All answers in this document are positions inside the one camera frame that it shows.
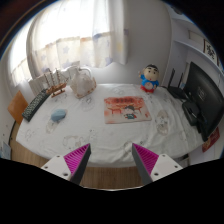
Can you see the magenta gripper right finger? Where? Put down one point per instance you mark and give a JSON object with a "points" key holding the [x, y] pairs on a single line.
{"points": [[152, 167]]}

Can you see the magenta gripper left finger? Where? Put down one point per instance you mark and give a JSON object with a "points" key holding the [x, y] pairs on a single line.
{"points": [[71, 166]]}

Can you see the white patterned tablecloth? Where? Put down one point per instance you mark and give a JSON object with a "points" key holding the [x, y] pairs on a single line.
{"points": [[167, 132]]}

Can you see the red paper sheet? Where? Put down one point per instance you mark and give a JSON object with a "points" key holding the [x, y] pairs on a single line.
{"points": [[213, 138]]}

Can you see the black keyboard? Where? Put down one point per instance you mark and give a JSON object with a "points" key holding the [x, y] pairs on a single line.
{"points": [[35, 104]]}

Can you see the black wifi router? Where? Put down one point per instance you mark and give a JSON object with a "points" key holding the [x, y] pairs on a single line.
{"points": [[176, 92]]}

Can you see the wooden model sailing ship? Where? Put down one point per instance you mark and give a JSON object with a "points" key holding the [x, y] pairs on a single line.
{"points": [[55, 86]]}

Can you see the orange wooden chair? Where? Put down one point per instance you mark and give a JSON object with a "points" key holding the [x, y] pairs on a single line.
{"points": [[17, 106]]}

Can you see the cartoon boy figurine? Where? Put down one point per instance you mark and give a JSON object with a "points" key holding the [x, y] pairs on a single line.
{"points": [[149, 78]]}

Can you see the black computer monitor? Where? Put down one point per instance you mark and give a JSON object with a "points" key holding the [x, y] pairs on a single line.
{"points": [[204, 107]]}

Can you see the framed calligraphy picture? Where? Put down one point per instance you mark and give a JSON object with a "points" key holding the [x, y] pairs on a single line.
{"points": [[210, 51]]}

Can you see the white sheer curtain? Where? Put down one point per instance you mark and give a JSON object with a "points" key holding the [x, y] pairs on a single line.
{"points": [[70, 32]]}

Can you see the white wall shelf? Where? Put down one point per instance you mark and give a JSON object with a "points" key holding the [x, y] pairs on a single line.
{"points": [[187, 45]]}

